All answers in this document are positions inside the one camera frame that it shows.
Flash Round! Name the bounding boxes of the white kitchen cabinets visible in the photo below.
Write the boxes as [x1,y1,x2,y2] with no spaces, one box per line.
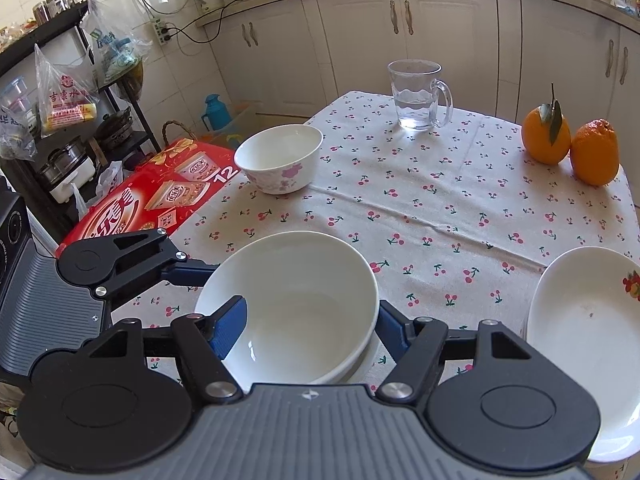
[195,0,640,171]

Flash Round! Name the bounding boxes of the black power cable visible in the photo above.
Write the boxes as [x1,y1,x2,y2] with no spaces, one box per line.
[165,0,236,46]

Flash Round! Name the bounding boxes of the clear bag with blue packets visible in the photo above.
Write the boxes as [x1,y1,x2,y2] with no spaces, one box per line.
[80,0,153,83]

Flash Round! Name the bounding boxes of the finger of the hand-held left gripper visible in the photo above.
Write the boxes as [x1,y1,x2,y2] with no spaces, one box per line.
[95,229,220,302]

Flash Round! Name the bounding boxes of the clear plastic storage box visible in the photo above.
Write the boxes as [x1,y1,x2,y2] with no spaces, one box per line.
[210,102,263,148]

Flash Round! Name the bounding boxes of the orange with leaf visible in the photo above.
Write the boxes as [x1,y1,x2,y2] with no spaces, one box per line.
[521,83,572,166]

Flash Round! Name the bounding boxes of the blue thermos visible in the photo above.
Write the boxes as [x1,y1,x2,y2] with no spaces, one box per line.
[201,93,233,132]

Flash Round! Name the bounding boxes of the white pink-floral bowl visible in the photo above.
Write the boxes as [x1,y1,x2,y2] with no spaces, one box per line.
[193,230,379,386]
[234,124,324,196]

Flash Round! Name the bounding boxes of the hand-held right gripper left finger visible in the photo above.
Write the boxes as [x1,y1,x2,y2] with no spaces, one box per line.
[90,296,248,403]

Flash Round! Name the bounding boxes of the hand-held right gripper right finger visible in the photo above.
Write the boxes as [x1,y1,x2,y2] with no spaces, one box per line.
[377,301,531,406]

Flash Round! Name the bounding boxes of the woven basket handle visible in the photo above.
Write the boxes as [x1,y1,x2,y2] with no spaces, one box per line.
[161,120,198,153]

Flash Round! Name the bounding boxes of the red printed gift box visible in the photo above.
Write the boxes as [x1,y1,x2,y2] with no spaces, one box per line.
[55,138,241,258]

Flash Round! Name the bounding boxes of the red-print plastic bag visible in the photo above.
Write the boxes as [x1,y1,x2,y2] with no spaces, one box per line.
[34,42,101,138]

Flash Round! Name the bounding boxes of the clear glass mug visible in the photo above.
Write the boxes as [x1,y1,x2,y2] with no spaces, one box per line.
[388,59,454,132]

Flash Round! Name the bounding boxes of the cherry-print tablecloth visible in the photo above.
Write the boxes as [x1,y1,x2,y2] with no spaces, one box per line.
[110,91,640,480]

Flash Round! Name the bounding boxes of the black shelf rack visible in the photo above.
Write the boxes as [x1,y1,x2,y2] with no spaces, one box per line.
[0,0,156,226]

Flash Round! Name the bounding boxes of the orange without leaf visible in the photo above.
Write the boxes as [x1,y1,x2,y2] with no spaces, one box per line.
[570,119,621,187]

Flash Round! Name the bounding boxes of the white steamer pot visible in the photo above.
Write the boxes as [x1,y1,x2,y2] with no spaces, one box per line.
[37,137,98,203]

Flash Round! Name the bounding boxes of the clear bag with cups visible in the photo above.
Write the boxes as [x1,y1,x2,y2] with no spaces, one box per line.
[0,77,41,161]

